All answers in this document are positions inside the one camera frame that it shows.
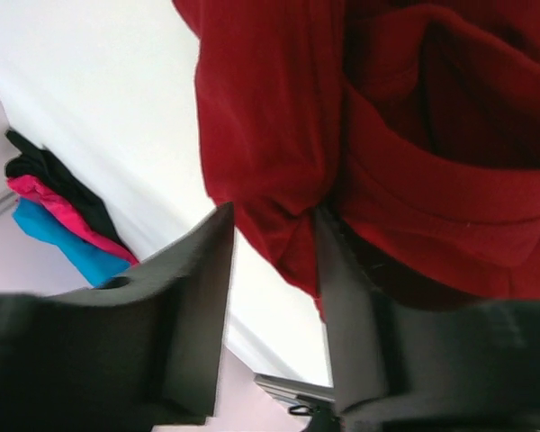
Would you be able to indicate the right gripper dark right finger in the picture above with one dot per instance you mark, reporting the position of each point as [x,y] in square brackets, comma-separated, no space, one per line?
[395,368]

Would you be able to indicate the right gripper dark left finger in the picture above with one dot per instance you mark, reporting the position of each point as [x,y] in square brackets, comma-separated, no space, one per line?
[140,351]

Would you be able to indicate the blue t shirt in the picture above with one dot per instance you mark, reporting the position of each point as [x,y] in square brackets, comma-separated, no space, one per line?
[94,264]

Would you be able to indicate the red t shirt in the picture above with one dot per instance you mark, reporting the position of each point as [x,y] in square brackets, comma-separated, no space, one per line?
[417,122]

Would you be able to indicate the pink folded t shirt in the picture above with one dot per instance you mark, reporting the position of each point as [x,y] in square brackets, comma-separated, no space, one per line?
[67,211]

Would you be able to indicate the black folded t shirt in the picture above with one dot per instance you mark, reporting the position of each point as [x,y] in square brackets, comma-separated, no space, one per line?
[46,167]

